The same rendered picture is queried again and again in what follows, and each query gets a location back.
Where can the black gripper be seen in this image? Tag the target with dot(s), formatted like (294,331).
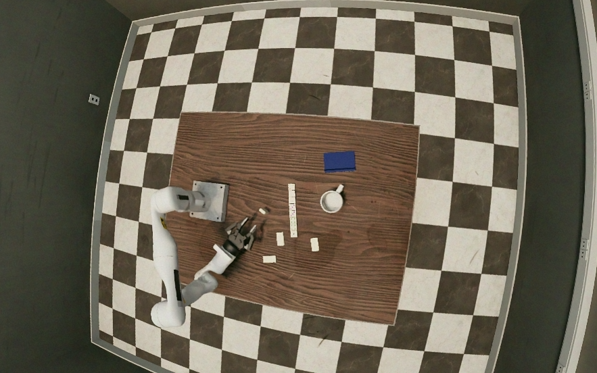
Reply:
(236,241)

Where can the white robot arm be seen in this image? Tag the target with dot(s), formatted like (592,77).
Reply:
(165,252)

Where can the white mug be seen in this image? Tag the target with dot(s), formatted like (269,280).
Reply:
(330,201)

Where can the blue notebook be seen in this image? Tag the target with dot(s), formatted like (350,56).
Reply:
(339,162)

